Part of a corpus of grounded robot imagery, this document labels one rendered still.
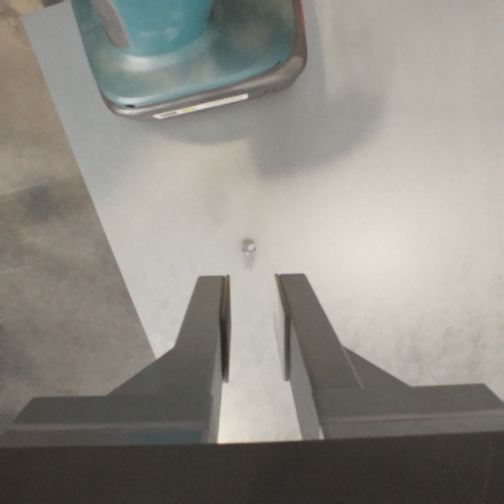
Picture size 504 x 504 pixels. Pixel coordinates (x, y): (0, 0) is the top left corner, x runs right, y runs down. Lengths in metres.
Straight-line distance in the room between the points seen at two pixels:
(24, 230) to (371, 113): 0.94
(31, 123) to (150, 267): 0.80
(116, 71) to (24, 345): 1.07
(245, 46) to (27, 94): 0.88
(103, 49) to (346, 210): 0.17
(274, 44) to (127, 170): 0.13
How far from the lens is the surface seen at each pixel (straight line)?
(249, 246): 0.25
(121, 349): 1.11
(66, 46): 0.28
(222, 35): 0.19
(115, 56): 0.19
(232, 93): 0.20
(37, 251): 1.08
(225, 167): 0.25
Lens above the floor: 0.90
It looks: 74 degrees down
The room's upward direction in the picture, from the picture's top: 174 degrees clockwise
